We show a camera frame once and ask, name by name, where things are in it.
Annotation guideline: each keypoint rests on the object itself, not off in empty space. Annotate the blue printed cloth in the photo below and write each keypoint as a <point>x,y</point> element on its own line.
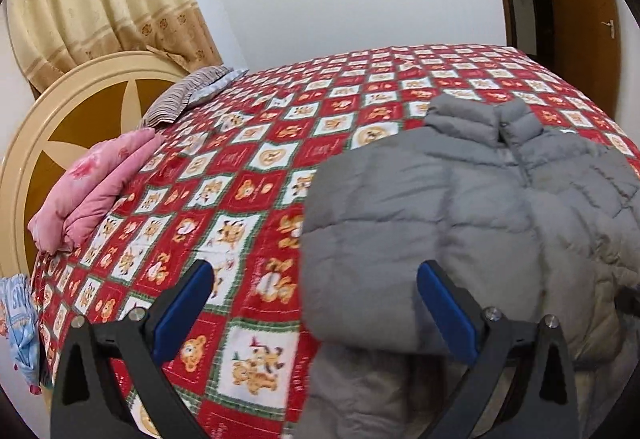
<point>19,321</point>

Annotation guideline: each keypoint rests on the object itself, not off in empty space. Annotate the grey puffer jacket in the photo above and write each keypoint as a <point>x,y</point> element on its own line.
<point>528,219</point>

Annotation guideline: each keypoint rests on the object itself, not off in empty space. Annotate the cream round wooden headboard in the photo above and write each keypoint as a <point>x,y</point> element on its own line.
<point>99,100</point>

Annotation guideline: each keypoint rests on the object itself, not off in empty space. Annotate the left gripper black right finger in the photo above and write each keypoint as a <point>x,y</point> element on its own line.
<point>541,401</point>

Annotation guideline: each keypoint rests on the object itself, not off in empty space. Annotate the pink folded blanket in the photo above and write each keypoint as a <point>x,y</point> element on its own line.
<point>85,193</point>

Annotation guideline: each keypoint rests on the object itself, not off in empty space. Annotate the beige patterned curtain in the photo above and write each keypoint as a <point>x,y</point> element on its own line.
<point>51,37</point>

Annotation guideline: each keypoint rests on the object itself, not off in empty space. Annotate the striped grey pillow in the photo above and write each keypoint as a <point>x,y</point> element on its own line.
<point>193,90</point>

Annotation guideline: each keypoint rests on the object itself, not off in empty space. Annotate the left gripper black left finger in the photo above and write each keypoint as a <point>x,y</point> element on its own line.
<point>87,402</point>

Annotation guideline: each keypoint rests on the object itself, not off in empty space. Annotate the red patchwork bear bedspread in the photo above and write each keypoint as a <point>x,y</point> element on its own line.
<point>228,185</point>

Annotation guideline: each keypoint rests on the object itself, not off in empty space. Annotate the silver door handle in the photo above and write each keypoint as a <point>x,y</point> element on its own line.
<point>610,24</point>

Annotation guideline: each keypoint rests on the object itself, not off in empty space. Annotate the brown wooden door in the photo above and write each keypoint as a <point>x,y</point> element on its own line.
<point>567,37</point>

